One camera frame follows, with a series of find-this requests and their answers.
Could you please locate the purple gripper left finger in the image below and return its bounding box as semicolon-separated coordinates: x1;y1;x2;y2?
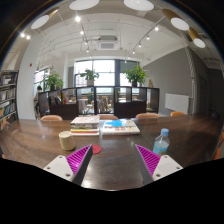
44;145;93;185

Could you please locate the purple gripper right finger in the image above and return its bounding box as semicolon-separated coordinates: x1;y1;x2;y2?
135;145;182;185

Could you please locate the clear plastic water bottle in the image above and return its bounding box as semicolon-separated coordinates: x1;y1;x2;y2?
153;128;170;156

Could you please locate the cream ceramic cup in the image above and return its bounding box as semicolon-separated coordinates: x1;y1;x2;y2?
59;131;76;151

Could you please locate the red round coaster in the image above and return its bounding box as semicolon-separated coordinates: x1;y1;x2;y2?
92;145;102;154

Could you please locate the stack of books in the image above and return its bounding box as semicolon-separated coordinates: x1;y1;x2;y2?
71;115;100;135

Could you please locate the orange chair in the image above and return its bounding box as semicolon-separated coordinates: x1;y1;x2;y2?
41;115;63;121
135;113;160;119
170;111;185;117
99;114;119;120

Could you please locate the orange chair far left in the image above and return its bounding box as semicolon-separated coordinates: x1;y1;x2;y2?
41;115;63;121

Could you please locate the orange chair far right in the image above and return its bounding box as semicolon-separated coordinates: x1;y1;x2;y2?
170;111;185;117

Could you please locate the orange chair centre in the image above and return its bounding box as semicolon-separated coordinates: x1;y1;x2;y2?
99;114;119;120

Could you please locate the dark low shelf unit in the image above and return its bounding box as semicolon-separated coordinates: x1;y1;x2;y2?
39;86;160;120

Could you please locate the person in background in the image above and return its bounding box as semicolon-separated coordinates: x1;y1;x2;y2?
33;85;42;113

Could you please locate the left potted plant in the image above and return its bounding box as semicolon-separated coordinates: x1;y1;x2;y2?
45;71;64;91

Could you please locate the potted plant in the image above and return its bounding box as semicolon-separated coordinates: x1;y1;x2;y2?
80;69;99;86
45;71;64;91
124;65;147;87

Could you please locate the right potted plant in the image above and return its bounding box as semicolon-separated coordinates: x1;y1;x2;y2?
124;65;147;87

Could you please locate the middle potted plant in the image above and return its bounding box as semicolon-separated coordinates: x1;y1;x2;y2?
80;69;99;86

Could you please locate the tall bookshelf at left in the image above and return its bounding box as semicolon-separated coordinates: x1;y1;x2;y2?
0;70;19;125

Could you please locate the ceiling air conditioner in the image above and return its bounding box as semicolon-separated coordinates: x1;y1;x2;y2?
97;35;118;50

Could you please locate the white whiteboard on wall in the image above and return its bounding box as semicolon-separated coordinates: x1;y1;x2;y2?
165;94;189;114

